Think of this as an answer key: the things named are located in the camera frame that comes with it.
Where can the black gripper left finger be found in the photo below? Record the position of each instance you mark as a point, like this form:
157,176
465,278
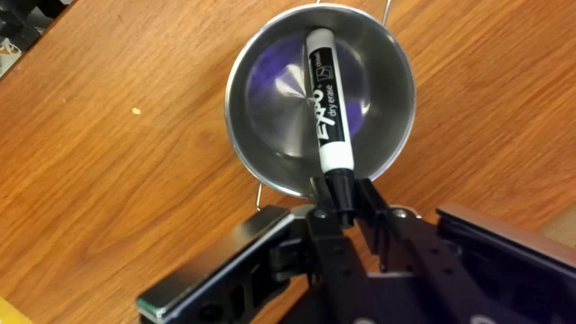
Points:
240,276

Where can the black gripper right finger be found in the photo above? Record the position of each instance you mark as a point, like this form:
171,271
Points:
479,271

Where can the black white dry-erase marker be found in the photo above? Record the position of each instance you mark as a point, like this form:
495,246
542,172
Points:
326,109

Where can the silver metal pot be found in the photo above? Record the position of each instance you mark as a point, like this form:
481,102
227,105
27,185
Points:
276,102

